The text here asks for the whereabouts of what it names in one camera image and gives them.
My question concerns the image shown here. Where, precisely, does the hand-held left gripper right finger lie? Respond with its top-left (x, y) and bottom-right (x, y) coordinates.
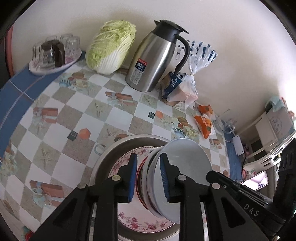
top-left (159, 152), bottom-right (267, 241)

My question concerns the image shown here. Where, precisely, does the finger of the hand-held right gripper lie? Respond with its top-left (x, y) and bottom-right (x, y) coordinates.
top-left (206, 171), bottom-right (242, 189)

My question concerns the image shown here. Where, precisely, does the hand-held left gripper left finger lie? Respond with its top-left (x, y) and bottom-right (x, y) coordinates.
top-left (29, 153), bottom-right (138, 241)

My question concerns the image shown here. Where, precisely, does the small white bowl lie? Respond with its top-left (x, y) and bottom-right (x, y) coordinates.
top-left (140, 151), bottom-right (160, 214)

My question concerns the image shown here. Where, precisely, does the pale blue bowl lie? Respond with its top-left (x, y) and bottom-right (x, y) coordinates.
top-left (146, 138), bottom-right (213, 225)

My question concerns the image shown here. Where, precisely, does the stainless steel basin plate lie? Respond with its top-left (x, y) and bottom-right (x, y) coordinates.
top-left (89, 134), bottom-right (181, 241)

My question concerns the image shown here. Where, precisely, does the round floral plate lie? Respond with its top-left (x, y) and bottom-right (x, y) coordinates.
top-left (108, 146), bottom-right (176, 232)

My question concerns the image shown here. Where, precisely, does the smartphone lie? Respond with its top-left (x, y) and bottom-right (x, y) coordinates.
top-left (242, 170), bottom-right (269, 191)

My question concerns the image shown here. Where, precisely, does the white lattice chair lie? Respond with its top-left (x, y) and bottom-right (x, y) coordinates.
top-left (242, 132), bottom-right (296, 180)

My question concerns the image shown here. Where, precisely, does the orange snack packet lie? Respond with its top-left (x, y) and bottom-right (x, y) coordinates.
top-left (194, 115), bottom-right (217, 139)
top-left (198, 104), bottom-right (214, 115)

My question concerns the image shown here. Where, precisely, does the glass mug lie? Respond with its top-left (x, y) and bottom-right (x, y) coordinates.
top-left (215, 110), bottom-right (237, 134)

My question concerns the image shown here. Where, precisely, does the white wooden rack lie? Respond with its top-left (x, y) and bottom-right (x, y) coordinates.
top-left (238, 112), bottom-right (272, 153)

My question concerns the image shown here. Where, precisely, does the grey printed box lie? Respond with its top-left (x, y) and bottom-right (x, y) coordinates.
top-left (265, 100), bottom-right (295, 141)

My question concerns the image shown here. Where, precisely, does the checkered printed tablecloth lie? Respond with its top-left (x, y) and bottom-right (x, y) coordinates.
top-left (0, 58), bottom-right (230, 234)

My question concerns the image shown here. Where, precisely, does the bagged sliced bread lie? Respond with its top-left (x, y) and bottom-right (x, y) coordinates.
top-left (161, 41), bottom-right (218, 107)

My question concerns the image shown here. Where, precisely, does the teal cloth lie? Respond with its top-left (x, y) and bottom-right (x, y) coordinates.
top-left (269, 95), bottom-right (287, 108)

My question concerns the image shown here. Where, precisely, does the stainless steel thermos jug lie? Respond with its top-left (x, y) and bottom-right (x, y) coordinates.
top-left (125, 20), bottom-right (190, 93)

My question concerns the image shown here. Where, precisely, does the napa cabbage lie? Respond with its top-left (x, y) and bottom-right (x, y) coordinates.
top-left (85, 20), bottom-right (137, 75)

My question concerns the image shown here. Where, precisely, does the white oval tray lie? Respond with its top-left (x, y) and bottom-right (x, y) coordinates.
top-left (28, 50), bottom-right (83, 76)

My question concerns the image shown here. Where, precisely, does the dark brown glass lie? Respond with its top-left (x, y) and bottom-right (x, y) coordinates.
top-left (42, 40), bottom-right (65, 67)

